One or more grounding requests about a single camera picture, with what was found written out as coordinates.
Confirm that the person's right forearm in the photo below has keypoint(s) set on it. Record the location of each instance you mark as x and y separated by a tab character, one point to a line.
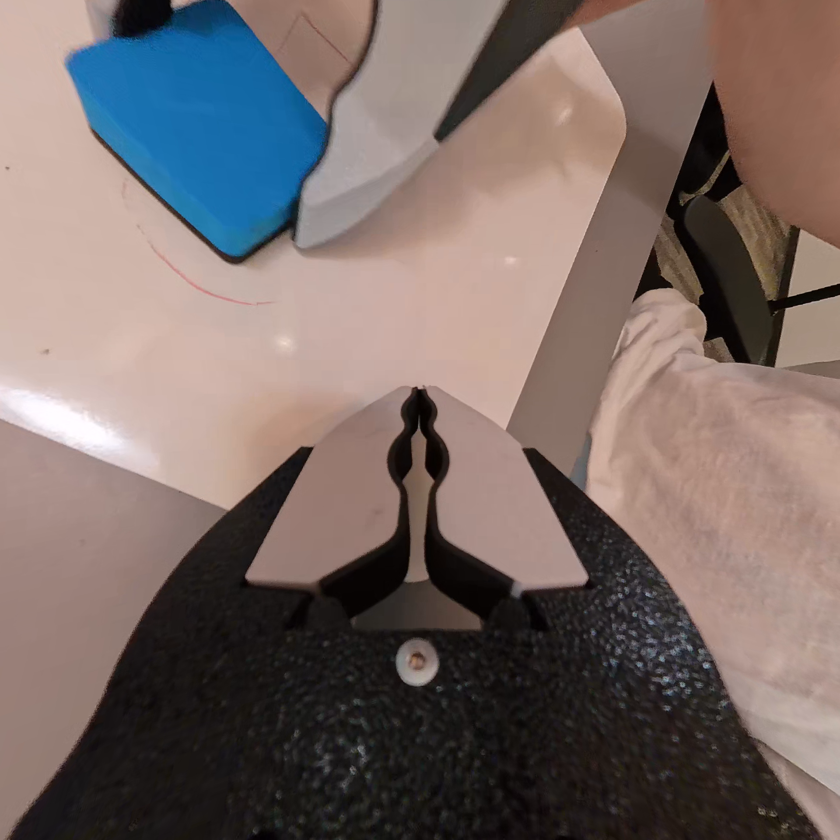
781	98

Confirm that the blue whiteboard eraser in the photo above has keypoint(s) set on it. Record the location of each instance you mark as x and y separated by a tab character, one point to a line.
197	118

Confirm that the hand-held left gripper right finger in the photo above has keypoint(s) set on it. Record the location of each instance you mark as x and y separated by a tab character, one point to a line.
505	512

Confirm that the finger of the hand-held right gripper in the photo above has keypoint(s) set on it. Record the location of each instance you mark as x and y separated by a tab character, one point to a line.
394	98
131	13

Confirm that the black office chair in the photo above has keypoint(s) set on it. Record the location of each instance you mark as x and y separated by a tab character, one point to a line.
728	275

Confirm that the white whiteboard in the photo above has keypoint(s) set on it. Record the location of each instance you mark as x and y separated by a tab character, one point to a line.
328	295

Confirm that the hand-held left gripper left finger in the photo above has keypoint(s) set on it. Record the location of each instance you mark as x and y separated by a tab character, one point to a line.
341	499

